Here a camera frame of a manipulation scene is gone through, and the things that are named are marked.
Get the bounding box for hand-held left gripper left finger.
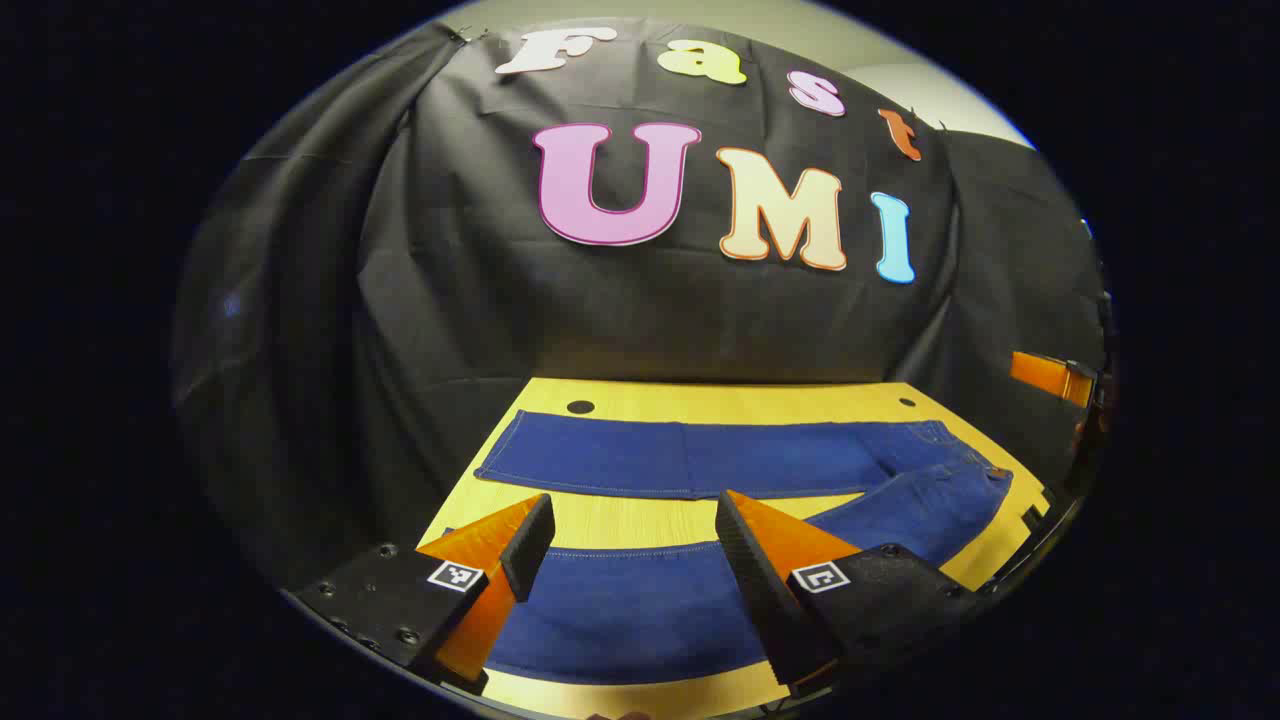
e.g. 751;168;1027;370
283;492;557;696

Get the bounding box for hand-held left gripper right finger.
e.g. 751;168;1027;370
714;489;996;699

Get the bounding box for blue denim jeans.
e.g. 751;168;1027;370
443;408;1016;687

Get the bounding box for black backdrop cloth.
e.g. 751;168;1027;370
170;18;1113;591

